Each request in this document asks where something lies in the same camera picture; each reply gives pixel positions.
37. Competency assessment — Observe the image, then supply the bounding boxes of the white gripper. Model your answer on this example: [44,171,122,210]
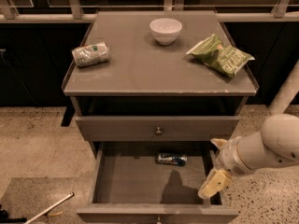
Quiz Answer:
[198,136,253,199]

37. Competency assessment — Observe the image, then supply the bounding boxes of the blue silver redbull can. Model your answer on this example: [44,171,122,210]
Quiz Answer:
[155,153,187,166]

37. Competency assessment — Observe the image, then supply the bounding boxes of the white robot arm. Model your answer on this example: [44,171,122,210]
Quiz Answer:
[198,63,299,199]

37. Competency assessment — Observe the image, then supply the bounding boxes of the brass top drawer knob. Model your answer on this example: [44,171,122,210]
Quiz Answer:
[155,127,163,135]

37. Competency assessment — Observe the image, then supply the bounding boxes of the brass drawer knob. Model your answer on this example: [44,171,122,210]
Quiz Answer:
[155,127,163,135]
[156,217,162,224]

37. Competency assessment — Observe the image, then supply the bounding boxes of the brass middle drawer knob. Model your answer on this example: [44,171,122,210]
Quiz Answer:
[156,217,162,224]

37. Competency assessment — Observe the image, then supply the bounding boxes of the open grey middle drawer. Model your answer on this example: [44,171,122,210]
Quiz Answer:
[78,141,239,224]

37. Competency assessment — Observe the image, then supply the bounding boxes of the grey wooden drawer cabinet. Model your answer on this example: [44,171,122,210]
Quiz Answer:
[61,10,260,147]

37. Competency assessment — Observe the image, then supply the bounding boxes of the grey top drawer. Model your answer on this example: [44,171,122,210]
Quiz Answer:
[76,116,239,141]

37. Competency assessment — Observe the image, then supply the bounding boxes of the silver green soda can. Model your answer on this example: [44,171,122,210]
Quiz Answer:
[72,42,110,67]

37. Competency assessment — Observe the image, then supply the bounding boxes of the green chip bag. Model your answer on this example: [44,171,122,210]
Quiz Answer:
[186,34,255,78]

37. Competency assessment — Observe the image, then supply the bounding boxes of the white ceramic bowl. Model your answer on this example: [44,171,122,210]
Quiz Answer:
[149,18,182,45]

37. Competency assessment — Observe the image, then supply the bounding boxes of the white pole on floor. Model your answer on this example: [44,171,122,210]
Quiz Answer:
[23,192,75,224]

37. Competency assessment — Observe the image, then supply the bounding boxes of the yellow object on floor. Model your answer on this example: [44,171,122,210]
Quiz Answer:
[45,211,63,218]

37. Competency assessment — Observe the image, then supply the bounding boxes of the metal window railing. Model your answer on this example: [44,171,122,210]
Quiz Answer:
[0,0,299,22]

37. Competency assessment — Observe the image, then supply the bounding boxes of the black object on floor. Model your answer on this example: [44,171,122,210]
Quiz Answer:
[0,204,27,224]

